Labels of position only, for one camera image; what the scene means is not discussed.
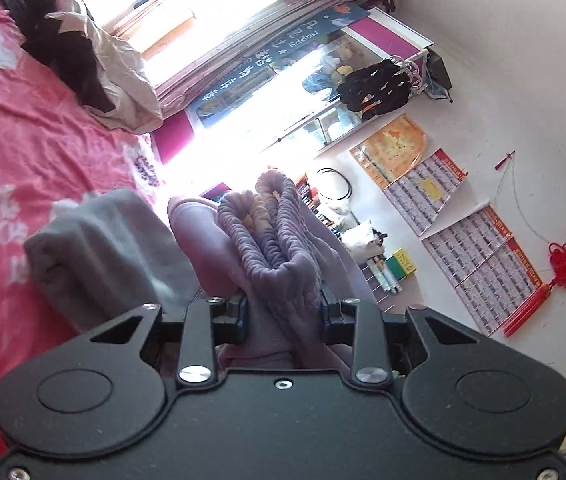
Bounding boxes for green yellow box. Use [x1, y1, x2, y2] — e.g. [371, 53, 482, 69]
[385, 247, 418, 278]

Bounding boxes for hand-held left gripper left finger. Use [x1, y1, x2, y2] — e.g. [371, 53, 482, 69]
[90, 296, 248, 388]

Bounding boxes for dark blue hanging banner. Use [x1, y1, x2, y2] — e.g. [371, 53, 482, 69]
[185, 2, 371, 128]

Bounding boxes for large wall calendar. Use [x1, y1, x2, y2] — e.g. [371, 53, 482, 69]
[422, 205, 544, 337]

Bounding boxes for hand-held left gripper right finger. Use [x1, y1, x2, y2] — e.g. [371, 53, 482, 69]
[320, 298, 478, 388]

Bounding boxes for white plush cat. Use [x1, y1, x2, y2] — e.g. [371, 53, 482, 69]
[340, 219, 388, 263]

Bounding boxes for black and beige clothes heap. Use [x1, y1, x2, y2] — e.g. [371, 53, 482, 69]
[45, 0, 164, 133]

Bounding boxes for grey folded pants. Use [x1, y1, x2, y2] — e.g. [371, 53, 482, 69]
[23, 187, 204, 333]

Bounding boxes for pink floral blanket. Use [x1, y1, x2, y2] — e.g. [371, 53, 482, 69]
[0, 0, 198, 476]

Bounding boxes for pink curtain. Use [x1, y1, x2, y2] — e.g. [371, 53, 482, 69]
[105, 0, 396, 106]

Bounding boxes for small wall calendar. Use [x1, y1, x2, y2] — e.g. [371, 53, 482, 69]
[383, 148, 468, 237]

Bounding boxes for red knot ornament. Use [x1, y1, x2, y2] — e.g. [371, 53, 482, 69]
[494, 150, 566, 338]

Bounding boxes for black wire ring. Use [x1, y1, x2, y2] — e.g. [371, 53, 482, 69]
[317, 167, 354, 204]

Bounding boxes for lavender fleece-lined pants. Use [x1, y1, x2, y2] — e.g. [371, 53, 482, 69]
[167, 170, 378, 371]

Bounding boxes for black gloves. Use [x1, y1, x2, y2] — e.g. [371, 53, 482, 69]
[337, 58, 410, 122]

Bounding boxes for row of books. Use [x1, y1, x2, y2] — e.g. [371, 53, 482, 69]
[293, 172, 358, 241]

